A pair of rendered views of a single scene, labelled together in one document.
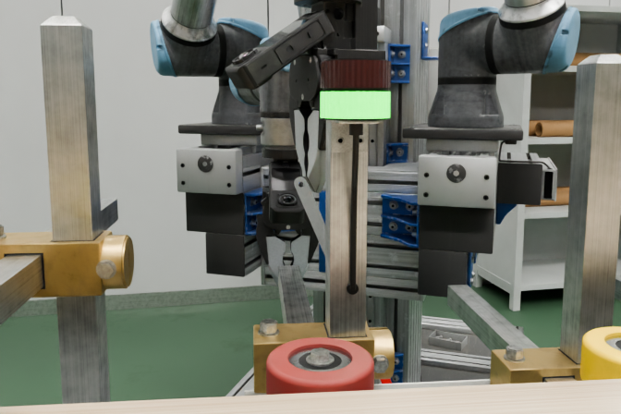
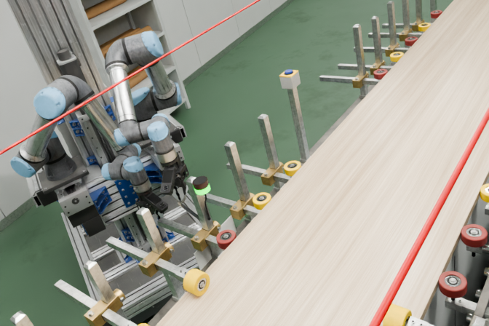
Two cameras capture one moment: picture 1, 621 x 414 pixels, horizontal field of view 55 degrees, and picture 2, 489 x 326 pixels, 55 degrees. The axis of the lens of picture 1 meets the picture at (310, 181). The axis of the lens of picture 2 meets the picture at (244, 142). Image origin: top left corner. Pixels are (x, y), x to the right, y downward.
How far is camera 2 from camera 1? 149 cm
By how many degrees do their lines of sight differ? 43
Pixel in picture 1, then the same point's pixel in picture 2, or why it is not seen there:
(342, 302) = (208, 223)
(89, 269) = (168, 253)
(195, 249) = not seen: outside the picture
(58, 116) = (151, 230)
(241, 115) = (67, 172)
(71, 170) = (157, 238)
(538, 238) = not seen: hidden behind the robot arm
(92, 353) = not seen: hidden behind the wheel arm
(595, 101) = (232, 153)
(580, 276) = (241, 185)
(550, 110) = (100, 36)
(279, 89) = (140, 176)
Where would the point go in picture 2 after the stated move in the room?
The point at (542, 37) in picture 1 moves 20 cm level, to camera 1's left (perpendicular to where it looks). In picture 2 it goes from (173, 99) to (142, 118)
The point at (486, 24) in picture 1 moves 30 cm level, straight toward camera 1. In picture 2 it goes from (150, 98) to (174, 115)
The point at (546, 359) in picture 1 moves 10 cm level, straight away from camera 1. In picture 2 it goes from (240, 204) to (231, 193)
